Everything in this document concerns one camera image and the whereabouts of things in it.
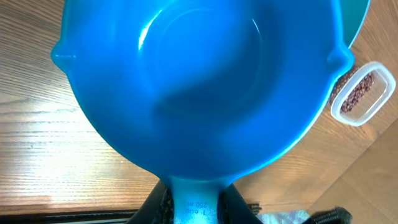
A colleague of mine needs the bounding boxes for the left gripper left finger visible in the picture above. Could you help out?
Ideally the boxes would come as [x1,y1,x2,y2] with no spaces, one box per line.
[126,181,174,224]

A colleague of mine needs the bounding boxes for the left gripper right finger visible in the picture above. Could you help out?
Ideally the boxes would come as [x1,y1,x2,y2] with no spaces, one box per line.
[217,184,262,224]

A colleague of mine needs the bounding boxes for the blue plastic measuring scoop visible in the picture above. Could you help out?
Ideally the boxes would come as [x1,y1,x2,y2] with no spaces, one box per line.
[52,0,354,223]

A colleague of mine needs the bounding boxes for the teal metal bowl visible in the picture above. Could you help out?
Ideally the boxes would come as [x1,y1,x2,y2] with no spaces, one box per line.
[340,0,371,48]

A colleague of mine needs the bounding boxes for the clear plastic food container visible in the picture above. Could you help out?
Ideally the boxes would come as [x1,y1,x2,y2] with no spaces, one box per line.
[330,62,397,126]

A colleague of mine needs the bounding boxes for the red adzuki beans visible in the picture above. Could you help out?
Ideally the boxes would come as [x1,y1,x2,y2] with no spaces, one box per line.
[340,73,374,114]

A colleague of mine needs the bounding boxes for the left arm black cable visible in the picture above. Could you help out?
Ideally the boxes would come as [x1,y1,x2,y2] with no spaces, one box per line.
[310,206,354,224]

